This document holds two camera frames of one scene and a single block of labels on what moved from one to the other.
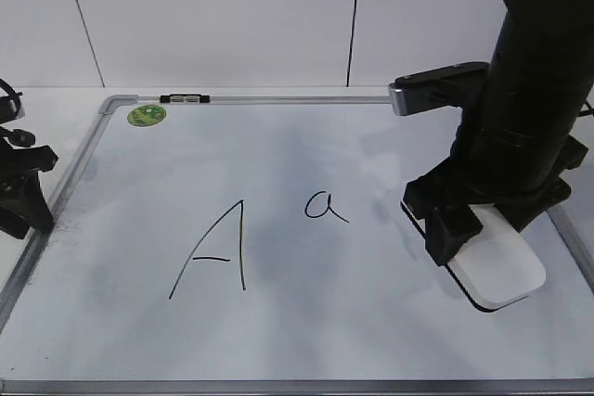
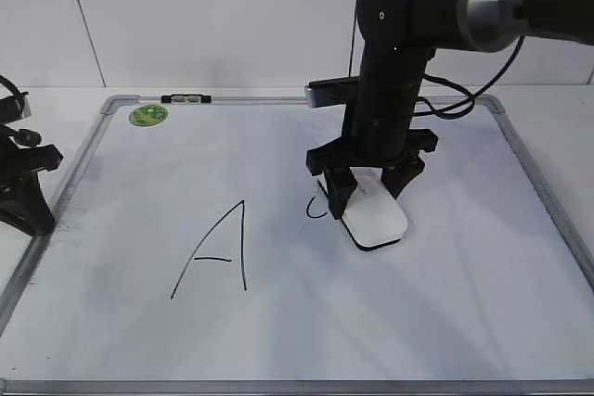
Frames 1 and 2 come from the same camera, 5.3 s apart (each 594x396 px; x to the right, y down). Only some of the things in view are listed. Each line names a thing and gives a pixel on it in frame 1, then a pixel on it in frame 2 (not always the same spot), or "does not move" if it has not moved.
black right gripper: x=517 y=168 to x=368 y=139
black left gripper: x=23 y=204 does not move
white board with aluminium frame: x=259 y=246 does not move
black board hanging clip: x=185 y=98 does not move
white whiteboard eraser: x=499 y=265 to x=373 y=217
